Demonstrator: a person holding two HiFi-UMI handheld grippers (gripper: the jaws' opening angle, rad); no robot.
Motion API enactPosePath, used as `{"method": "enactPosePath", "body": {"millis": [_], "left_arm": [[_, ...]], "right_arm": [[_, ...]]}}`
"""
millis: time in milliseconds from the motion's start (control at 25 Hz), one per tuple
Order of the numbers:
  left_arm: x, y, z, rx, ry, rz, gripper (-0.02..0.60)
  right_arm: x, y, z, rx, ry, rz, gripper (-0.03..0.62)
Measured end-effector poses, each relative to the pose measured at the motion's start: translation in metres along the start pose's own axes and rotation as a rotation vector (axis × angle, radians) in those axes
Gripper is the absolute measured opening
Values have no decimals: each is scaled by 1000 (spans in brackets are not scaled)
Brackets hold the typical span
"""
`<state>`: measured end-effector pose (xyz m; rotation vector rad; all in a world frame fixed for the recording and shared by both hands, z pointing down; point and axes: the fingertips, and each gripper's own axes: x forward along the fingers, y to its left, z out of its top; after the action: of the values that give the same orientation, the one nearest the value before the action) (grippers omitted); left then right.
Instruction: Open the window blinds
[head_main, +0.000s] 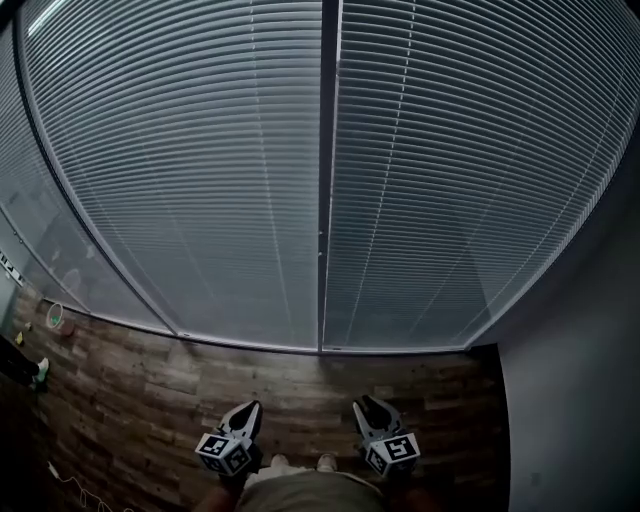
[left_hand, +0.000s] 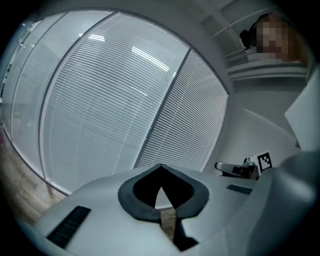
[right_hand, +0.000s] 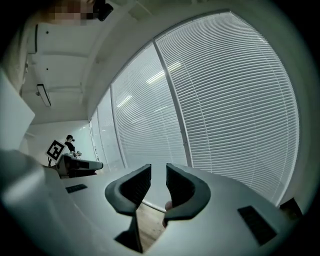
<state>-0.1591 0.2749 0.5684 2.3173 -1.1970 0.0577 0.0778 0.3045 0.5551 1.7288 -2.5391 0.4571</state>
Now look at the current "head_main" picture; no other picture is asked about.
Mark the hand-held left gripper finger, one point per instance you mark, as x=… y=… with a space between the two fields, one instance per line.
x=237 y=410
x=256 y=420

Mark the person's right shoe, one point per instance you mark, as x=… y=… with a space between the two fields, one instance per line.
x=326 y=462

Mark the small yellow object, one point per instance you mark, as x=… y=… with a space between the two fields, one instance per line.
x=20 y=339

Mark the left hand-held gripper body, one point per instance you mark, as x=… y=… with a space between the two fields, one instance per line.
x=220 y=450

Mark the person's right forearm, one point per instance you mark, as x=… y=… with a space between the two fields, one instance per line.
x=415 y=495

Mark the person's left shoe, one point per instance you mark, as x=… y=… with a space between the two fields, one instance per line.
x=280 y=462

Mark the person's shoe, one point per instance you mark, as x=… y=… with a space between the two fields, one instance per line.
x=326 y=462
x=280 y=462

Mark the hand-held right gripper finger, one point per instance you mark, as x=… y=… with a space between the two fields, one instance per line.
x=361 y=420
x=392 y=415

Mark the metal window frame post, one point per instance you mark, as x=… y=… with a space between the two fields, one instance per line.
x=50 y=161
x=327 y=125

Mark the person's light shirt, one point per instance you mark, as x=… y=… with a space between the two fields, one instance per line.
x=305 y=495

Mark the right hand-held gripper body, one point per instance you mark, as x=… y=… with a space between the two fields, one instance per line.
x=392 y=452

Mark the person's left forearm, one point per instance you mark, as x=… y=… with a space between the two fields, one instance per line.
x=222 y=495

